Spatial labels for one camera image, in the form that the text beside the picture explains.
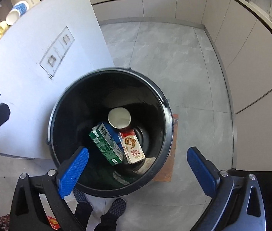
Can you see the red paper cup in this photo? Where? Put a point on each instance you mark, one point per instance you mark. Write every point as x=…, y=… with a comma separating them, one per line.
x=119, y=118

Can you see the red white drink carton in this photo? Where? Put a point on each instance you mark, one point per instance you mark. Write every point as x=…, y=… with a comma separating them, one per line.
x=131, y=146

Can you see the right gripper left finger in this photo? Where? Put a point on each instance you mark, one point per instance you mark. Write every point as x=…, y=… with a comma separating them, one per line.
x=70, y=171

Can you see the blue white paper cup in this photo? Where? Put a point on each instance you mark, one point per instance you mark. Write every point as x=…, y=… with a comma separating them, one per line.
x=18, y=10

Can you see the black trash bucket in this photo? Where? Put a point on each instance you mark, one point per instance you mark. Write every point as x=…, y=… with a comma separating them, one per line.
x=86, y=103

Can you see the person right shoe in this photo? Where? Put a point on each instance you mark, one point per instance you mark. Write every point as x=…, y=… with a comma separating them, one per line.
x=116, y=210

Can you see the green milk carton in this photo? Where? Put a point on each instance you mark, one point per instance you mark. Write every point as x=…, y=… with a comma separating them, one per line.
x=103, y=139

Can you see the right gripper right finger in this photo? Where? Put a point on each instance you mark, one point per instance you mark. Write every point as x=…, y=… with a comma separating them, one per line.
x=204, y=170

